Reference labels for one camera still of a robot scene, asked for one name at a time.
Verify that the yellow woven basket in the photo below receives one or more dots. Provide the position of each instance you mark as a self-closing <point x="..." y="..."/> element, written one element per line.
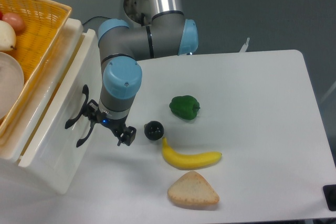
<point x="44" y="19"/>

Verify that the white drawer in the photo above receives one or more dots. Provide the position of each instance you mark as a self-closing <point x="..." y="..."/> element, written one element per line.
<point x="52" y="157"/>

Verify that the triangular bread slice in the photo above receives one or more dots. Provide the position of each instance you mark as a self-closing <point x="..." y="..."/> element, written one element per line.
<point x="192" y="189"/>

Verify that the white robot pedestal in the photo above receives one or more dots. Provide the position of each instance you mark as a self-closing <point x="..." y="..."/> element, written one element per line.
<point x="138" y="11"/>

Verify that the black round fruit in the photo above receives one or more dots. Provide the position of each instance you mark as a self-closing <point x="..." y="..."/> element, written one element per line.
<point x="153" y="130"/>

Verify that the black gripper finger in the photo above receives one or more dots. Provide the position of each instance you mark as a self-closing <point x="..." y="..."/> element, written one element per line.
<point x="125" y="134"/>
<point x="86" y="134"/>

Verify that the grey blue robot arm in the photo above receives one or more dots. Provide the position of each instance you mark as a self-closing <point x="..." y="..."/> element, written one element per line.
<point x="121" y="47"/>

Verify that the black corner device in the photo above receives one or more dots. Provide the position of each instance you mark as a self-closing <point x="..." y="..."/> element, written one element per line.
<point x="330" y="196"/>

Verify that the yellow banana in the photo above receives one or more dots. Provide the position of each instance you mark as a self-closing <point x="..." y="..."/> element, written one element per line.
<point x="188" y="161"/>

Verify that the white drawer cabinet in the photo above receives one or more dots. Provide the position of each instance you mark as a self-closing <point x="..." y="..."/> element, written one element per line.
<point x="19" y="124"/>

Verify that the white pear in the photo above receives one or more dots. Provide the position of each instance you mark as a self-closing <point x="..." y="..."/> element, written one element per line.
<point x="8" y="37"/>

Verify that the green bell pepper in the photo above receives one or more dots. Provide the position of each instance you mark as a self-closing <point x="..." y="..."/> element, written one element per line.
<point x="185" y="107"/>

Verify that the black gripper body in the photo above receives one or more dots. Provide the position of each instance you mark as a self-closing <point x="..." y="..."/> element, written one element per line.
<point x="110" y="119"/>

